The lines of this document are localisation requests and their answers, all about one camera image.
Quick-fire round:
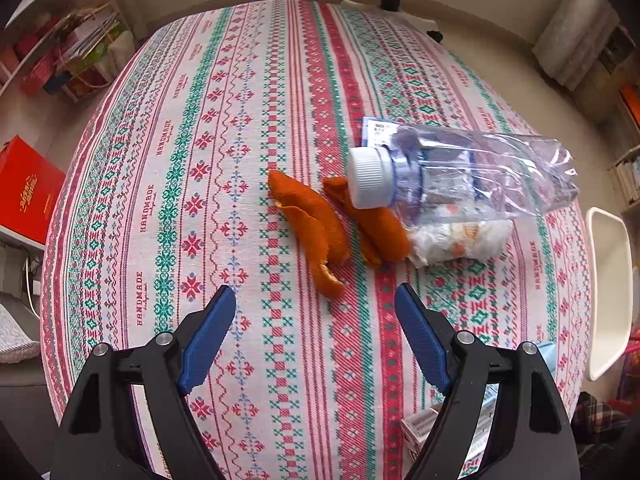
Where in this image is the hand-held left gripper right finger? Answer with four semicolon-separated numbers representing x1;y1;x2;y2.
394;282;581;480

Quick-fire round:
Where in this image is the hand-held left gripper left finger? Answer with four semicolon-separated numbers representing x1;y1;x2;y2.
50;285;237;480

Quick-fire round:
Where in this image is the white tissue pack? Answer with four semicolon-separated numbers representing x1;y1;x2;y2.
407;217;513;266

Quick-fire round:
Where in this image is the orange peel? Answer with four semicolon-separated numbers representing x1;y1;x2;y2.
322;176;411;267
272;200;347;298
267;169;351;266

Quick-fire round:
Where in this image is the crushed clear plastic bottle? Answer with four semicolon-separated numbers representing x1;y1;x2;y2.
347;117;580;226

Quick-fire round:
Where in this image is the white trash bin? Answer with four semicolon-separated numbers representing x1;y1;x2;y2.
585;206;633;382

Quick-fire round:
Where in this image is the grey fabric cushion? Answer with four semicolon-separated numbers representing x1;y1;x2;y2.
0;290;42;363

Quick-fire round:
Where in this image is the plaid cloth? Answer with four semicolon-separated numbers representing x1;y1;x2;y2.
575;392;640;461

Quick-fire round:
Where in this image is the patterned red green tablecloth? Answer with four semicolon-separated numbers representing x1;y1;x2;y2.
40;0;598;480

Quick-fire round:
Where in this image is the red gift box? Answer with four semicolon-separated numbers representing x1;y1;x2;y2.
0;135;67;246

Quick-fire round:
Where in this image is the wooden shelf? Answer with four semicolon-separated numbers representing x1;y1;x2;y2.
597;25;640;221

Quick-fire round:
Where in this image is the orange box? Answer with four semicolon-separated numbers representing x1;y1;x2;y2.
620;85;640;126

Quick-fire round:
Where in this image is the pink basket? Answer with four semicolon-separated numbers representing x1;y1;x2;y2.
20;52;58;96

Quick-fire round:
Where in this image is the stack of papers and folders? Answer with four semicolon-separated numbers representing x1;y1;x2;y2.
50;5;136;103

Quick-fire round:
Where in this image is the beige curtain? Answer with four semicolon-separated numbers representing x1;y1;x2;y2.
532;0;623;93

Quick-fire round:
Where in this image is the white bookshelf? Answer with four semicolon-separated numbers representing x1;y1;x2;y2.
0;0;126;98

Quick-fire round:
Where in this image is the white cable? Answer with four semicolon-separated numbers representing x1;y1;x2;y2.
24;255;43;316

